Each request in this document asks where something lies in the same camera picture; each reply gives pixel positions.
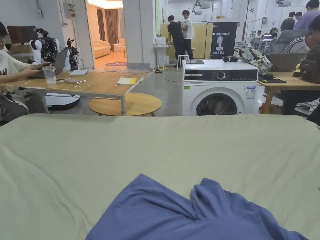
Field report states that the round low wooden table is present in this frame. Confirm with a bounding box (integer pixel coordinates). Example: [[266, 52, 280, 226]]
[[88, 92, 163, 117]]

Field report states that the white round stool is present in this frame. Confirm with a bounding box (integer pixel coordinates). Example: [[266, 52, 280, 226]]
[[177, 54, 189, 69]]

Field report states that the white washing machine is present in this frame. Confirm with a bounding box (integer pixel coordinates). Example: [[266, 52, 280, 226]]
[[182, 59, 259, 117]]

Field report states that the small white table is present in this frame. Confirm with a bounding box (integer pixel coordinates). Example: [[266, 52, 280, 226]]
[[153, 37, 170, 71]]

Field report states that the wooden folding table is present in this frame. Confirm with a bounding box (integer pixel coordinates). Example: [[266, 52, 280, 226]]
[[5, 48, 150, 116]]

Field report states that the cream armchair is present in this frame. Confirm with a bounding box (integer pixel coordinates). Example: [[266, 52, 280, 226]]
[[113, 38, 126, 53]]

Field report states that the cream sofa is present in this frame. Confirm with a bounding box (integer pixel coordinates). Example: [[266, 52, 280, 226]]
[[93, 39, 111, 59]]

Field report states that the blue shirt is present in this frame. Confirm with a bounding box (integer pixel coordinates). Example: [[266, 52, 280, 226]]
[[85, 173, 310, 240]]

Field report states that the black standing banner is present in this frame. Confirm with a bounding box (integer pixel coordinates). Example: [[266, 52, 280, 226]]
[[210, 22, 238, 60]]

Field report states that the white and black robot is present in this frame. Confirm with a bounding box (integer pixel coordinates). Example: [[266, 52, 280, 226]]
[[29, 28, 81, 72]]

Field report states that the wooden desk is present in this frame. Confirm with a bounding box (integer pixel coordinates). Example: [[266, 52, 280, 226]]
[[233, 47, 320, 115]]

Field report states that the grey office chair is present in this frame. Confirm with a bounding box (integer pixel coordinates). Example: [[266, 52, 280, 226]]
[[269, 29, 311, 54]]

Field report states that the group of people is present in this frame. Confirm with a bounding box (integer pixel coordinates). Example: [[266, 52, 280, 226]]
[[268, 0, 320, 34]]

